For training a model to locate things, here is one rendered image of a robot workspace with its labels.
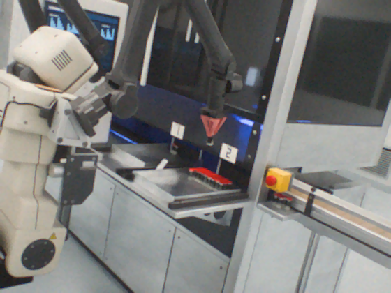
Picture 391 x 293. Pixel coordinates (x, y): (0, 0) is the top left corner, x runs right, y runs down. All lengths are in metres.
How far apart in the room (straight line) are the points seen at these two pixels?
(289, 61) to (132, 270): 1.41
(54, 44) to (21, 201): 0.45
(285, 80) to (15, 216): 1.01
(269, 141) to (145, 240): 0.94
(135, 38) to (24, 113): 0.35
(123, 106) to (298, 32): 0.74
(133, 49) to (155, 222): 1.21
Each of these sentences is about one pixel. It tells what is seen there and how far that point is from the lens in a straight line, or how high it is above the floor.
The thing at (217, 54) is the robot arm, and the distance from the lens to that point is 1.38.
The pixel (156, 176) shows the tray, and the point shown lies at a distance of 1.72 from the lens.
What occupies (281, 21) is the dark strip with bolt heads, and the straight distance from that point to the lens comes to 1.67.
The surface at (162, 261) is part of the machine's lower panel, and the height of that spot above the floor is 0.37.
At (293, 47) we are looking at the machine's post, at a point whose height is 1.48.
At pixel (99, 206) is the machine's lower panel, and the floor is 0.39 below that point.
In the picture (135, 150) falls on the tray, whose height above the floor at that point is 0.88.
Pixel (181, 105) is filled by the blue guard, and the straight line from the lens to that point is 1.99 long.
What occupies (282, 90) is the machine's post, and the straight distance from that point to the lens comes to 1.61.
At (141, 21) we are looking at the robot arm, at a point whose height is 1.45.
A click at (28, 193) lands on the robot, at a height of 0.91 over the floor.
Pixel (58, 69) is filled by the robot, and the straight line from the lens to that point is 1.24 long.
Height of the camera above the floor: 1.42
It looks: 13 degrees down
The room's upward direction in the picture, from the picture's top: 12 degrees clockwise
